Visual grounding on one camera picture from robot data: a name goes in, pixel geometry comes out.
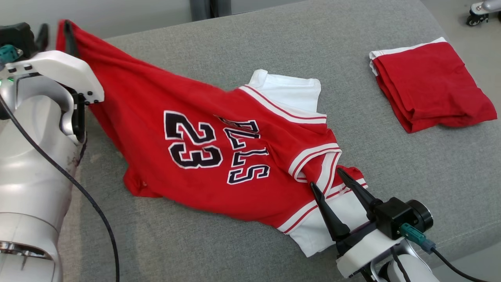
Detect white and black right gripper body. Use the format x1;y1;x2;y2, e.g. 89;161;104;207
336;223;407;279

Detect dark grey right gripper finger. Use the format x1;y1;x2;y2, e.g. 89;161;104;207
337;168;383;220
310;181;351;241

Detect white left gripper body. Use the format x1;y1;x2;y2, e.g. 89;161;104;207
0;50;105;104

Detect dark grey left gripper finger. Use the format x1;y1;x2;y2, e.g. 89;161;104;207
63;20;79;57
35;23;49;52

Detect red jersey with number 23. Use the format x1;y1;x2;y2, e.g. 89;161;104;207
56;20;368;258

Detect red shorts with white stripe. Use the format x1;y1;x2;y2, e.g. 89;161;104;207
369;37;497;134

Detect wheeled cart base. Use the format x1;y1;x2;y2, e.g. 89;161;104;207
466;0;501;27

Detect teal left camera connector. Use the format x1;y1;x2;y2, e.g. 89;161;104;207
0;44;22;65

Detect teal camera connector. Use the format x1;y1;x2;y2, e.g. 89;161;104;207
399;223;436;253
0;44;22;65

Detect thin black cable on right arm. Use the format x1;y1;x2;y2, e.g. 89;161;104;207
391;255;411;282

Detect teal right camera connector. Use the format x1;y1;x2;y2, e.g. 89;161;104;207
399;223;436;253

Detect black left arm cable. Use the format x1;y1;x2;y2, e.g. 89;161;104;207
0;94;120;282

